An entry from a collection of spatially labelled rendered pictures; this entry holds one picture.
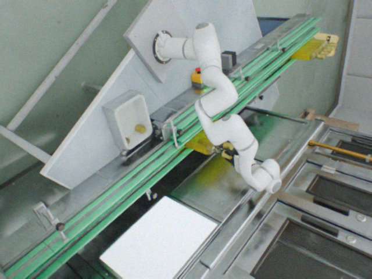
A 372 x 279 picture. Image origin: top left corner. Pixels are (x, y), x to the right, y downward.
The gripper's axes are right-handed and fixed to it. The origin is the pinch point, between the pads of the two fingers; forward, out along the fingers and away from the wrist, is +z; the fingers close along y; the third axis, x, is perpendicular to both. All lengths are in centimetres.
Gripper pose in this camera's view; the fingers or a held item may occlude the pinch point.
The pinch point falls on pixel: (229, 155)
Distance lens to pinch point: 147.4
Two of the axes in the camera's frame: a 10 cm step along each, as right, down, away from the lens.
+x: -8.1, 4.5, -3.8
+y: -1.6, -7.9, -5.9
